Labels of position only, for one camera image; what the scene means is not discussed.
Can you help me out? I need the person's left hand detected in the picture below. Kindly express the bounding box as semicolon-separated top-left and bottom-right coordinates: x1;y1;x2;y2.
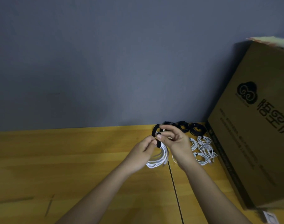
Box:
122;135;158;175

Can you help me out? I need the person's right hand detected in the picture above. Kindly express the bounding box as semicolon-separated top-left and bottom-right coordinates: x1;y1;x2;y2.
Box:
155;124;199;173

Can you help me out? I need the tangle of white cables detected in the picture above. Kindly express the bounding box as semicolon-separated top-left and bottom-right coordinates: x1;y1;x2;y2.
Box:
145;140;170;169

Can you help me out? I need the person's right forearm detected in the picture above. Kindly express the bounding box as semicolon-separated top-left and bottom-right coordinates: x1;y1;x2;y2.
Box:
184;161;252;224

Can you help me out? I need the person's left forearm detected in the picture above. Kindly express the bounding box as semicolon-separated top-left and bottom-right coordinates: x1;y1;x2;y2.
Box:
56;165;135;224

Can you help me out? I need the cardboard box with black print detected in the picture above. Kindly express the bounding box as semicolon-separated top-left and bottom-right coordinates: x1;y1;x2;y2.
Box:
206;37;284;211

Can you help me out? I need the small white packet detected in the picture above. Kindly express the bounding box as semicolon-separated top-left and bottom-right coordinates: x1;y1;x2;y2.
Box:
262;210;281;224

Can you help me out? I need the flat white packet orange edge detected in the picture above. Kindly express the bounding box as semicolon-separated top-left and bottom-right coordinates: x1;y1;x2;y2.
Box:
246;36;284;51

